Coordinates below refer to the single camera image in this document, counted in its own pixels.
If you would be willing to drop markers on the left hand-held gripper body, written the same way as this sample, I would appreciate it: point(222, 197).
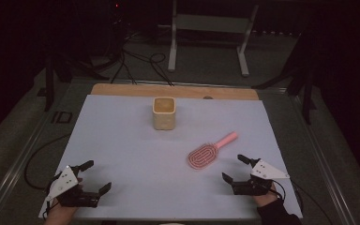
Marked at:
point(64, 182)

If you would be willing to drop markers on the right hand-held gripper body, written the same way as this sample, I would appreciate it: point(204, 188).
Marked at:
point(265, 170)

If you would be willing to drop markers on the pink hairbrush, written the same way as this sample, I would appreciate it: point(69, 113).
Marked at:
point(203, 154)

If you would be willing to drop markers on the square wooden holder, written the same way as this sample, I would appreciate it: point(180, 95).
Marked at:
point(164, 120)

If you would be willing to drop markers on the person's right hand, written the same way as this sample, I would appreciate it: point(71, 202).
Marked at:
point(265, 199)

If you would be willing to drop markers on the person's left hand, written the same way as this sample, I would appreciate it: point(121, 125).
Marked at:
point(59, 215)

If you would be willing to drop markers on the white table mat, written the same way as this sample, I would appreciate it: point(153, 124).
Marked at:
point(137, 162)

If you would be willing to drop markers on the white metal stand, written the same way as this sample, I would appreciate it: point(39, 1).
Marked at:
point(212, 23)

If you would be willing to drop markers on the black square floor frame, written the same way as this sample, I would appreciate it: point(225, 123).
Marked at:
point(56, 117)

